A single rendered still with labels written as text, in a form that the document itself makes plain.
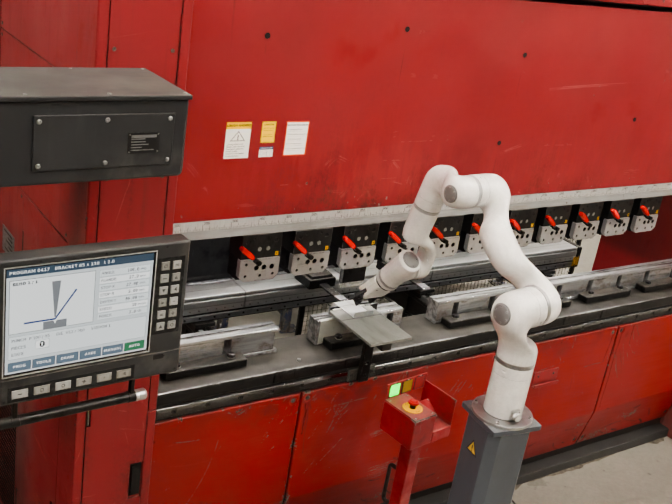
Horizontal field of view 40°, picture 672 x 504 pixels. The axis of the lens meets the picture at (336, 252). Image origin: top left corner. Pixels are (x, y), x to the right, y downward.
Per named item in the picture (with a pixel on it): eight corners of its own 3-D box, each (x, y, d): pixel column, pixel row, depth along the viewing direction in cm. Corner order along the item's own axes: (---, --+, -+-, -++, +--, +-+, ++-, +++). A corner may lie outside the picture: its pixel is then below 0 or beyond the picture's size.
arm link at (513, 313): (543, 366, 280) (562, 294, 271) (502, 378, 269) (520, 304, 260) (513, 347, 288) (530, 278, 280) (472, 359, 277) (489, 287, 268)
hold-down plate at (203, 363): (164, 381, 299) (165, 373, 298) (157, 373, 303) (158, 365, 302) (246, 366, 315) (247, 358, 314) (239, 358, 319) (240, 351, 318)
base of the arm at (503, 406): (544, 426, 284) (559, 373, 277) (493, 434, 275) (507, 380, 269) (509, 394, 299) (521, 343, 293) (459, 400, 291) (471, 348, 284)
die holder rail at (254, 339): (143, 375, 300) (145, 349, 296) (136, 366, 304) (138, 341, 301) (276, 352, 328) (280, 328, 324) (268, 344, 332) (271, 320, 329)
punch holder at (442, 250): (426, 259, 349) (434, 218, 343) (412, 250, 356) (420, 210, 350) (456, 255, 358) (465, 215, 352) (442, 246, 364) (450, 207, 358)
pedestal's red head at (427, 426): (409, 451, 322) (419, 406, 315) (378, 427, 332) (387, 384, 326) (448, 436, 334) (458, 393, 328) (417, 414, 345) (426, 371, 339)
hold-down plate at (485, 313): (448, 329, 366) (450, 322, 365) (440, 323, 370) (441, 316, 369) (503, 319, 383) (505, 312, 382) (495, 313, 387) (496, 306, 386)
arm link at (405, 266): (398, 265, 324) (377, 266, 319) (419, 247, 314) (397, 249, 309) (406, 286, 321) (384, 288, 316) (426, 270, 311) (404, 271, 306)
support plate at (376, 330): (370, 347, 317) (371, 344, 317) (328, 313, 336) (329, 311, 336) (412, 339, 327) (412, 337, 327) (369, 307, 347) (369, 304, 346)
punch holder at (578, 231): (571, 240, 394) (581, 204, 388) (557, 233, 401) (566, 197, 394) (595, 237, 403) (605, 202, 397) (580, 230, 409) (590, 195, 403)
